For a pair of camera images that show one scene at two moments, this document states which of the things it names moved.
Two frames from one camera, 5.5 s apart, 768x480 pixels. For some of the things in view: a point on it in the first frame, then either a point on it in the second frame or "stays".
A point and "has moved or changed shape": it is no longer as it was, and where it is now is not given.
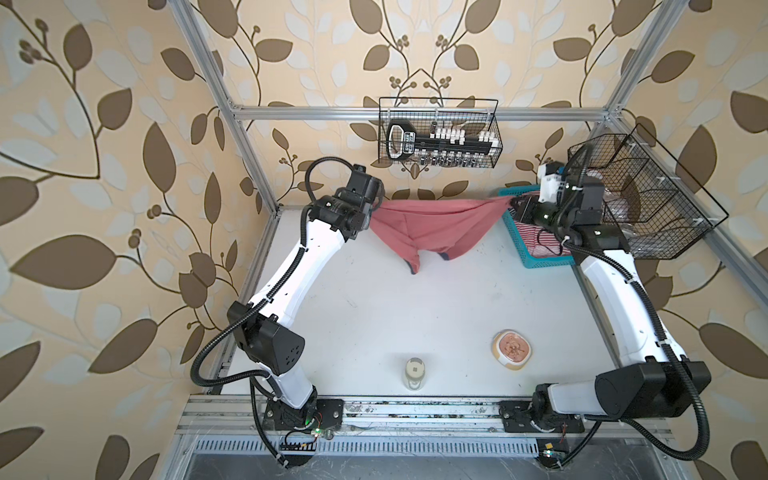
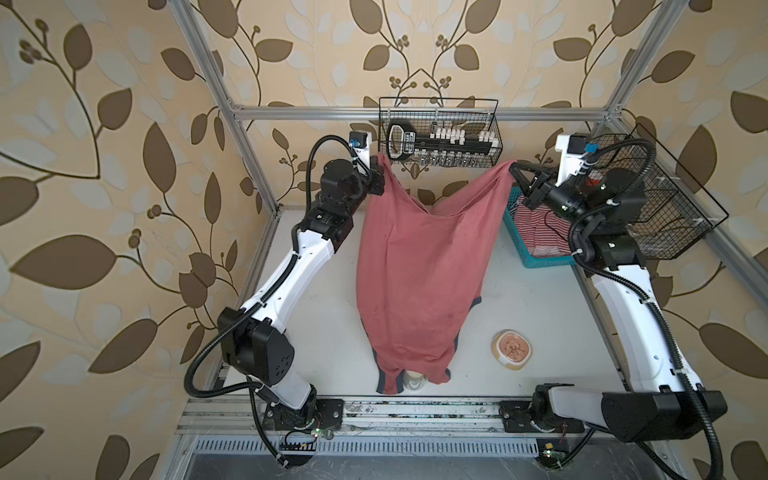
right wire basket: [657, 206] stays
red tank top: [447, 227] has moved or changed shape
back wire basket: [439, 132] stays
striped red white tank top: [542, 243] stays
